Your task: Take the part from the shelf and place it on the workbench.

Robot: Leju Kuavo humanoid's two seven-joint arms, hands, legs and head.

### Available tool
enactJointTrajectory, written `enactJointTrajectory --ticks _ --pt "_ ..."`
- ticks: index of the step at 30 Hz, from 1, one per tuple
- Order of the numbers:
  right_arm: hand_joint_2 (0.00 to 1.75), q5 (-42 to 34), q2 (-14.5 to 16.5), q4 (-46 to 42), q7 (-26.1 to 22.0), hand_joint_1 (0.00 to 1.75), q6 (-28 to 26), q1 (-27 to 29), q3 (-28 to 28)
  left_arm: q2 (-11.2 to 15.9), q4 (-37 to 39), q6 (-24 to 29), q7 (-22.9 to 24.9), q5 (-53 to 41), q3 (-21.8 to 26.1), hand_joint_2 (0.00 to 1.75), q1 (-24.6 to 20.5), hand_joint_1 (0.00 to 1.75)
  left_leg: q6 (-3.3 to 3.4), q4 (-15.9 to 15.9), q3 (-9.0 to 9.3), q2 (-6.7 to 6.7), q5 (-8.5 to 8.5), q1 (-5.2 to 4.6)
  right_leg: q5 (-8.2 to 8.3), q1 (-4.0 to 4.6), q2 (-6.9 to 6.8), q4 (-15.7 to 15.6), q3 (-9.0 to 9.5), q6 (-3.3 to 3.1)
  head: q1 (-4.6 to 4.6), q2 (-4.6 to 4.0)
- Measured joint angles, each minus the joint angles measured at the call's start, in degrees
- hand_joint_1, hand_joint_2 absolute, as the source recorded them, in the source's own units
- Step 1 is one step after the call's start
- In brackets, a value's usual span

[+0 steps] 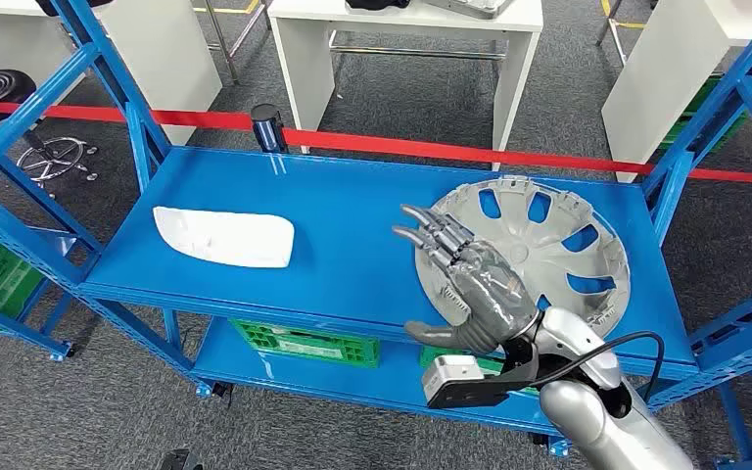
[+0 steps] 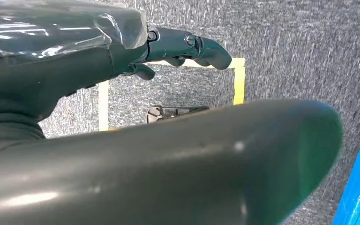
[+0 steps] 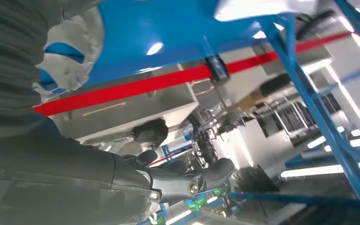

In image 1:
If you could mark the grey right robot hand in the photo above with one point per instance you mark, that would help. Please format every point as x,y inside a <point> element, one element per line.
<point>486,285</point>

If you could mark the silver grey wheel hubcap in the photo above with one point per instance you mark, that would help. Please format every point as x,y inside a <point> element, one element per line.
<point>531,240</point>

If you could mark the red barrier belt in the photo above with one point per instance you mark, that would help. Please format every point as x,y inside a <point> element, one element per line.
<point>415,147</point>

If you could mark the white plastic mirror cover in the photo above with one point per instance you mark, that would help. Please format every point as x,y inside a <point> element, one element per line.
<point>227,237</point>

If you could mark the white table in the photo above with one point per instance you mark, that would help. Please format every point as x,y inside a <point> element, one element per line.
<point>162,58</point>
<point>661,71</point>
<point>324,16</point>

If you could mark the grey metal tray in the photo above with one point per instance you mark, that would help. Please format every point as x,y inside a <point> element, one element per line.
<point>473,6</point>

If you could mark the black object on table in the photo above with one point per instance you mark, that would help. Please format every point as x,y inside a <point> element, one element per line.
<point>376,4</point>

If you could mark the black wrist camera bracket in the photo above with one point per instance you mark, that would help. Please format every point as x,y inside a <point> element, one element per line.
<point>480,392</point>

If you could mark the black barrier post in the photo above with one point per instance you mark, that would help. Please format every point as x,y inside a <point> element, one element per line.
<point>267,126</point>

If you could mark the chrome table leg frame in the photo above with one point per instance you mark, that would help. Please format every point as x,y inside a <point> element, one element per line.
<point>221,42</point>

